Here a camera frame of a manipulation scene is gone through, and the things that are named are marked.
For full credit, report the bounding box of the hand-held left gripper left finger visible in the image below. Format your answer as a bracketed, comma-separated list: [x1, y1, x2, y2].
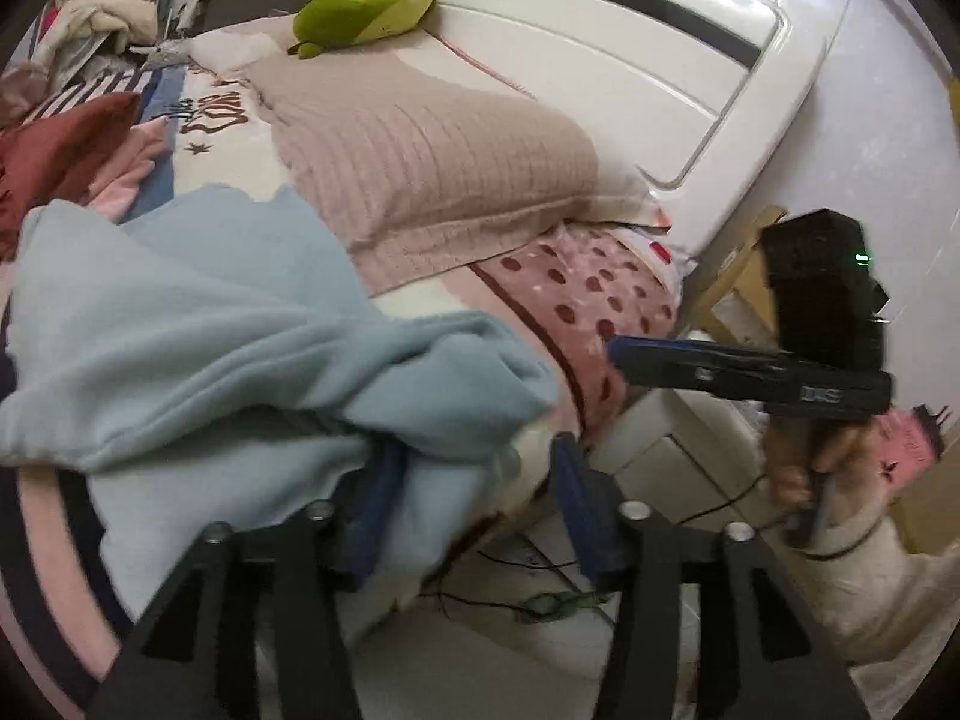
[86, 441, 410, 720]

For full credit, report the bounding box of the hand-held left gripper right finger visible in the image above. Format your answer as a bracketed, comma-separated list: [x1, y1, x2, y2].
[550, 433, 871, 720]

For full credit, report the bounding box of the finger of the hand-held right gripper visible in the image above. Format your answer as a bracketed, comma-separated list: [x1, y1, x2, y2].
[607, 337, 788, 395]

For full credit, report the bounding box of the light blue hoodie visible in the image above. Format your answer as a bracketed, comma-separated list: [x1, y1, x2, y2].
[0, 186, 563, 616]

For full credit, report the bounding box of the person's right forearm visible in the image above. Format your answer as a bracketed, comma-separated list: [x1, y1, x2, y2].
[806, 491, 960, 698]

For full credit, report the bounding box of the person's right hand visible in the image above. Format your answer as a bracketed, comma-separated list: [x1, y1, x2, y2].
[763, 409, 880, 537]

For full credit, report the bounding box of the cardboard box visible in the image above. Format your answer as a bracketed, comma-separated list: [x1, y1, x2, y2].
[703, 202, 790, 342]

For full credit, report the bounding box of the pink polka dot blanket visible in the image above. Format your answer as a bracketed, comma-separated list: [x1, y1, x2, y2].
[469, 225, 683, 445]

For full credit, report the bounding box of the pink paper bag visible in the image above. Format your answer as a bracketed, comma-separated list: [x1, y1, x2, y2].
[876, 403, 955, 482]

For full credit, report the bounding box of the white bed headboard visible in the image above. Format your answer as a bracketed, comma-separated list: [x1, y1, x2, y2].
[311, 0, 857, 260]

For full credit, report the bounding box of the large pink ribbed pillow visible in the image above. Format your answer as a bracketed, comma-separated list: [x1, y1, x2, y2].
[246, 52, 665, 297]

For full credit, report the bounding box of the striped printed bedsheet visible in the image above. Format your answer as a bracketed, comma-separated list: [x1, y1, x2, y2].
[0, 52, 391, 720]

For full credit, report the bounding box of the pink garment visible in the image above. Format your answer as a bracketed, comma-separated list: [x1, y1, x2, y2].
[88, 118, 170, 223]

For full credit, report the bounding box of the dark red garment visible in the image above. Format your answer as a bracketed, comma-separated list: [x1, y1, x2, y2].
[0, 92, 143, 260]

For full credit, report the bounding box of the green plush toy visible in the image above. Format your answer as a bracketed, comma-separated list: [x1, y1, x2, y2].
[289, 0, 440, 61]

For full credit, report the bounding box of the small pink pillow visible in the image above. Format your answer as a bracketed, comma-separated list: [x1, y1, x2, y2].
[186, 21, 305, 80]

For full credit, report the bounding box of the cream coat pile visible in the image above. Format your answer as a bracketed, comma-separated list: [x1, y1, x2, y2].
[34, 0, 160, 77]

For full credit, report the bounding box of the black floor cable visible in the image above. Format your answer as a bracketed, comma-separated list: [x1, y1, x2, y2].
[418, 476, 785, 620]

